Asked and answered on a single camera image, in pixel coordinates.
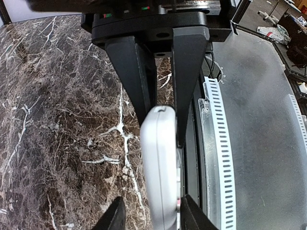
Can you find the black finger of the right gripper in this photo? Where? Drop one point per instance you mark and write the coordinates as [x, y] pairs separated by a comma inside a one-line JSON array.
[[188, 51], [135, 66]]

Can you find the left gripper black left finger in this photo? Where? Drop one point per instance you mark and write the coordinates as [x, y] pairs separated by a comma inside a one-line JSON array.
[[114, 218]]

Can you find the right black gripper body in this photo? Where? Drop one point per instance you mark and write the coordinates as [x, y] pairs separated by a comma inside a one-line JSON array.
[[154, 26]]

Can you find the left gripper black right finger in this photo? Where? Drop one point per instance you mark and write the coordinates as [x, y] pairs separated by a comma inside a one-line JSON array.
[[192, 217]]

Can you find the white remote control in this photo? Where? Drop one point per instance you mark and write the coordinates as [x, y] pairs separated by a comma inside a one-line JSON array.
[[159, 159]]

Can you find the black front rail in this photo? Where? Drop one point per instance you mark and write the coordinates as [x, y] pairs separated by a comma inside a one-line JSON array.
[[194, 167]]

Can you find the white slotted cable duct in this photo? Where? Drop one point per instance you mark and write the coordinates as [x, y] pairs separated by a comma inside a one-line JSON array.
[[220, 178]]

